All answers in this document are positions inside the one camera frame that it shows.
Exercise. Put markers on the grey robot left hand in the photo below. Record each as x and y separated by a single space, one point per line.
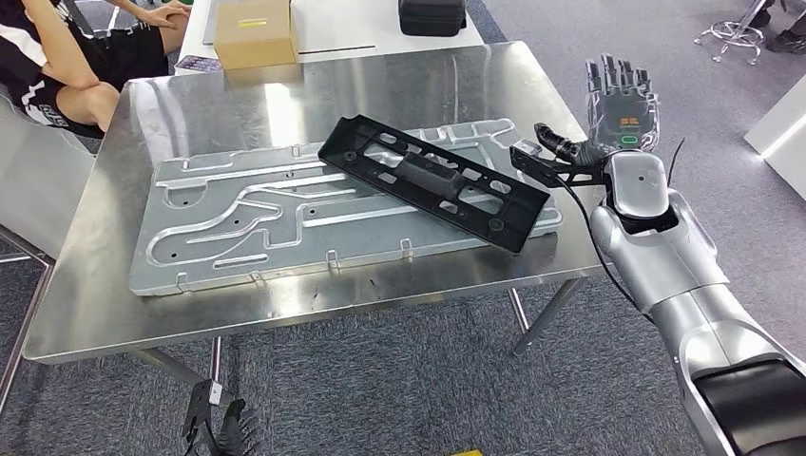
236 431

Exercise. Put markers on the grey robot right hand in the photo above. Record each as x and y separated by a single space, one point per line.
623 119

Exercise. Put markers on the black plastic plate frame part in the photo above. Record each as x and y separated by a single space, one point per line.
434 179

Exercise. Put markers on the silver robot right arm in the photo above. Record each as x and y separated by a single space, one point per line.
680 283

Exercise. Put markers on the stainless steel workbench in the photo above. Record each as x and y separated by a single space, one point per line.
189 321

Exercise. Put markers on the chrome swivel chair base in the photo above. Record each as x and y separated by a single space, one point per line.
733 31

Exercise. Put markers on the white floor cabinet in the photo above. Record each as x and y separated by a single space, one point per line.
781 138

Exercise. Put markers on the stamped sheet metal panel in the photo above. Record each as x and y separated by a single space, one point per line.
252 252

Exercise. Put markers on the person's black shoe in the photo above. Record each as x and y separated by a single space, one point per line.
787 43

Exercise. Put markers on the black zip case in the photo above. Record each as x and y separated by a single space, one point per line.
431 16

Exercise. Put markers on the small steel table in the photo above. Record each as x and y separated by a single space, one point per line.
38 176

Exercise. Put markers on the smartphone with patterned case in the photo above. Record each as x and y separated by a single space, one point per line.
198 63

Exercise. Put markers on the tan cardboard box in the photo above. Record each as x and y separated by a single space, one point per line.
255 34

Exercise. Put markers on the person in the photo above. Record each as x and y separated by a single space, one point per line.
57 63

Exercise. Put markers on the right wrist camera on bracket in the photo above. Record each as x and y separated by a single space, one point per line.
548 167

